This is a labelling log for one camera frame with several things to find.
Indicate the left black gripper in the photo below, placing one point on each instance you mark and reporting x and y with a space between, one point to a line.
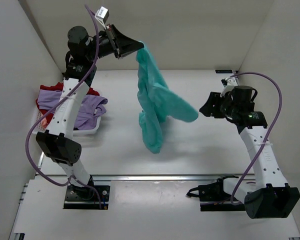
124 44

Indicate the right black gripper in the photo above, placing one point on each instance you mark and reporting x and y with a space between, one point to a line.
214 99

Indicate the teal t shirt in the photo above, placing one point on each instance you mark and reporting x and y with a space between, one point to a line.
157 102

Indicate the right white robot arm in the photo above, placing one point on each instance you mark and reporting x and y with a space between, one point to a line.
271 196

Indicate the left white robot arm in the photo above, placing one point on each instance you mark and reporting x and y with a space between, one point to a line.
56 142

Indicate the right black corner label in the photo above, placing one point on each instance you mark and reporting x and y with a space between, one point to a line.
223 71

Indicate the lavender t shirt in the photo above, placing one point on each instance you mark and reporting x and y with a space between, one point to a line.
87 110

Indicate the pink t shirt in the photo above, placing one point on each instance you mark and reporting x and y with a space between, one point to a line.
44 123

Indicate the white plastic basket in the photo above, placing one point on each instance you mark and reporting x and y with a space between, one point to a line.
37 115

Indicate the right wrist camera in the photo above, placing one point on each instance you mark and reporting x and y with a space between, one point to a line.
229 81

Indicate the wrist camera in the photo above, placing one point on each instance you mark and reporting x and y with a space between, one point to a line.
229 81
102 14

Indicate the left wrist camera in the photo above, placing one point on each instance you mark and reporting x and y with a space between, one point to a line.
102 14

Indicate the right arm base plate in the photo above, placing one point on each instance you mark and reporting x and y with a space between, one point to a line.
212 198

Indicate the aluminium rail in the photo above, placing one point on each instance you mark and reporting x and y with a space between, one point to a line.
162 177

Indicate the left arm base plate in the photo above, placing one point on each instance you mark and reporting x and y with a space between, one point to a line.
82 198

